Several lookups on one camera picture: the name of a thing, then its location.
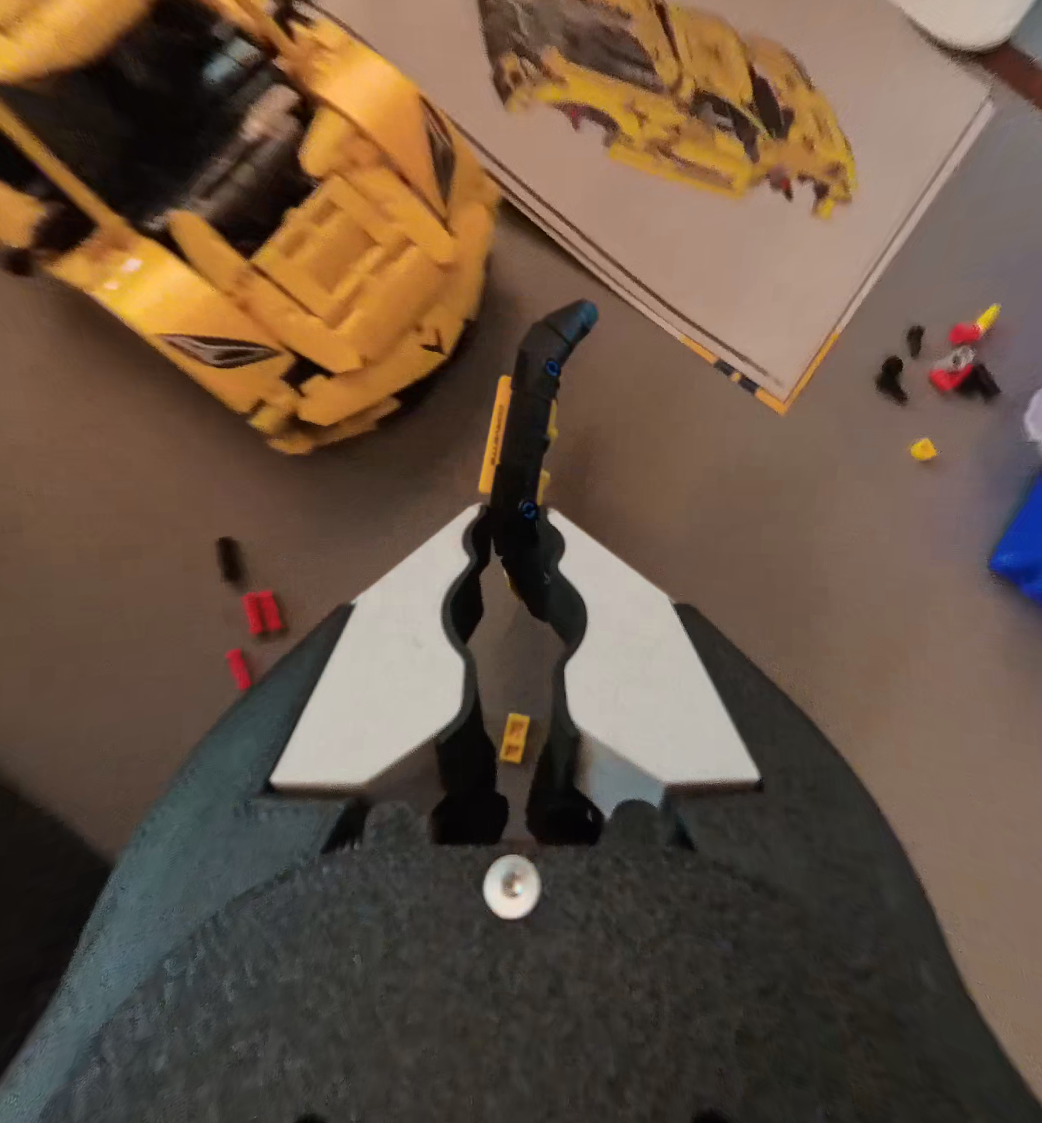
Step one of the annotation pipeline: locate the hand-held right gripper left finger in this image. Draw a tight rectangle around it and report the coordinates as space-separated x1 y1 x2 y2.
271 504 498 845

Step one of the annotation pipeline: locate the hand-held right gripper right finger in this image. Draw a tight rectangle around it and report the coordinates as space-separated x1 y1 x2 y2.
528 506 761 845

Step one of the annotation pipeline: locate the pile of small mixed bricks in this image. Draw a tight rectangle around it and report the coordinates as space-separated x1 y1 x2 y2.
216 537 533 764

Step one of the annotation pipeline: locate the building instruction booklet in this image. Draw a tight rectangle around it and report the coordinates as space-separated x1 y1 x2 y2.
310 0 996 415

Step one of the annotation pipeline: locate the yellow toy brick car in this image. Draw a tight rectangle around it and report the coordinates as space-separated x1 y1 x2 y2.
0 0 500 456

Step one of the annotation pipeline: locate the cluster of red black bricks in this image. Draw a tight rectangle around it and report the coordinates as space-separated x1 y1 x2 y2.
874 302 1005 461

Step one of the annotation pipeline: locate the instruction card on stand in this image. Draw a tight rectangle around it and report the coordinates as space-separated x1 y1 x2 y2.
889 0 1040 52

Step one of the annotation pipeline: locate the grey desk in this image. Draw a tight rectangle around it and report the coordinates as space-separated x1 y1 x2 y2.
0 79 1042 1123

